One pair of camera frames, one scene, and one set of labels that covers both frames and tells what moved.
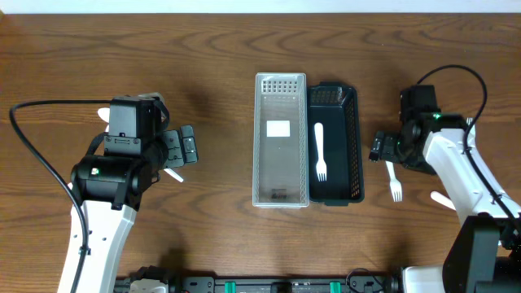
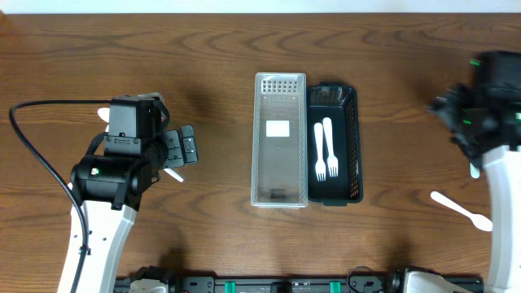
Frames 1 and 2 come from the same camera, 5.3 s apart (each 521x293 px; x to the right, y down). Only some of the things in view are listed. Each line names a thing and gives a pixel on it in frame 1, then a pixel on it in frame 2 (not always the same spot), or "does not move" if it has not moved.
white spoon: [104, 113] does not move
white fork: [321, 167] does not move
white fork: [396, 185] to [332, 161]
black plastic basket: [334, 150] does not move
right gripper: [383, 146] to [450, 104]
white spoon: [169, 171] does not move
